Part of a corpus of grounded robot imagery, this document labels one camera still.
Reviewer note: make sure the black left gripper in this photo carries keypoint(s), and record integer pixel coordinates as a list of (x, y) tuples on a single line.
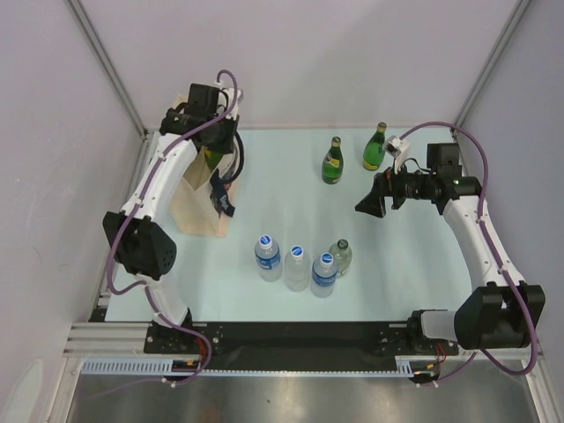
[(227, 144)]

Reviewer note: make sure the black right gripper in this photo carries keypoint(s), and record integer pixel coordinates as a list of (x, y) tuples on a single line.
[(386, 184)]

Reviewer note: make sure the green glass bottle front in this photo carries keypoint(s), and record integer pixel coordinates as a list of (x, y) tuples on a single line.
[(212, 158)]

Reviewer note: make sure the green glass bottle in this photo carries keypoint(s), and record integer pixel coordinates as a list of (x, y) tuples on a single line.
[(373, 154), (212, 158)]

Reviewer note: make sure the green bottle red label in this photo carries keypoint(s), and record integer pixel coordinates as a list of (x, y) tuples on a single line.
[(333, 163)]

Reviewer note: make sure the beige canvas tote bag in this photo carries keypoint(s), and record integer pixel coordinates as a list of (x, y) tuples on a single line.
[(194, 208)]

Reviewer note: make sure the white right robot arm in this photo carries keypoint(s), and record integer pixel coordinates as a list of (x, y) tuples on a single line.
[(502, 308)]

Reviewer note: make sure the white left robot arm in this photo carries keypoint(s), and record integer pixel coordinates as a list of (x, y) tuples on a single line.
[(141, 252)]

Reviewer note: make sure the clear glass bottle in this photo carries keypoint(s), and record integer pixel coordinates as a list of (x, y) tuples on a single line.
[(342, 254)]

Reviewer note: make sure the blue label water bottle right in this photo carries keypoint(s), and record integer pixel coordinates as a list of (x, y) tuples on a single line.
[(324, 275)]

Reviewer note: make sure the blue label water bottle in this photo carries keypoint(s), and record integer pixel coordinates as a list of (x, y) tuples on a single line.
[(268, 258), (324, 275)]

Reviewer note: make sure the clear plastic water bottle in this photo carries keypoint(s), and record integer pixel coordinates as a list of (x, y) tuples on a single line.
[(296, 269)]

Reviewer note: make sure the blue label water bottle left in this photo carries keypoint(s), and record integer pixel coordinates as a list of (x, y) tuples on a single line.
[(268, 258)]

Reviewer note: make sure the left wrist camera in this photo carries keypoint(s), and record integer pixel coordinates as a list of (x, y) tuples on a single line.
[(227, 97)]

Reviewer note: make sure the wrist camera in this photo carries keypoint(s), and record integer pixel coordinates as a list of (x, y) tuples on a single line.
[(227, 97), (399, 150)]

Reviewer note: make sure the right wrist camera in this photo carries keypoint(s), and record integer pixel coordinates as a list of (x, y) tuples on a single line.
[(399, 150)]

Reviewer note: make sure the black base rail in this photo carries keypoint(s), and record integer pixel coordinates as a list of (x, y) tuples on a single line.
[(380, 337)]

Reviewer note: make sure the white cable duct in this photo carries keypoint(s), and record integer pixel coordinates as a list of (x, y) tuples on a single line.
[(167, 367)]

